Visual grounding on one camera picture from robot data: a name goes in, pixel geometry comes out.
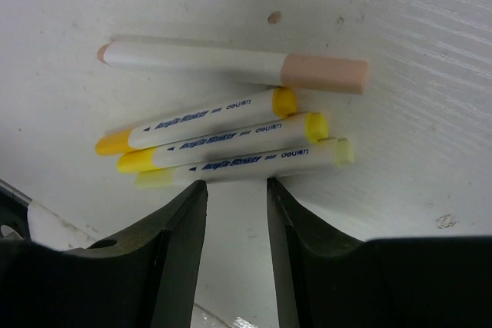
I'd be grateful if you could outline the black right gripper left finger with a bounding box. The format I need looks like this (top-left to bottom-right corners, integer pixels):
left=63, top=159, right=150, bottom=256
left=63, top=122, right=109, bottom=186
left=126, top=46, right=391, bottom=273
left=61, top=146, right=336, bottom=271
left=1, top=181, right=208, bottom=327

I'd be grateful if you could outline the white marker pale yellow cap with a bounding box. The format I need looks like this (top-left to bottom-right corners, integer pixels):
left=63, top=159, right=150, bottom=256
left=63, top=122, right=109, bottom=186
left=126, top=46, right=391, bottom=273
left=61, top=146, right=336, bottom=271
left=135, top=137, right=354, bottom=189

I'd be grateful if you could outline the white marker orange-yellow cap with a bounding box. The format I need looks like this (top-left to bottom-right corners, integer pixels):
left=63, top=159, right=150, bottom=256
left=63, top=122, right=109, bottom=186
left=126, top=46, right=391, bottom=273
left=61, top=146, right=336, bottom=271
left=95, top=87, right=298, bottom=156

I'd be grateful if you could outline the white marker with pink cap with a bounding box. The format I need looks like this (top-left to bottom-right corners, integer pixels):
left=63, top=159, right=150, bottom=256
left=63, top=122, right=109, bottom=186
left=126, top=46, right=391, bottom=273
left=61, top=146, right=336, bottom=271
left=97, top=41, right=369, bottom=94

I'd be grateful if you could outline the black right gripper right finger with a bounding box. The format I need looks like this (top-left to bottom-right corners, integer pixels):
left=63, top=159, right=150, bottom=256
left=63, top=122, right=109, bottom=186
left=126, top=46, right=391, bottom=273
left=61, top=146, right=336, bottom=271
left=267, top=178, right=491, bottom=327

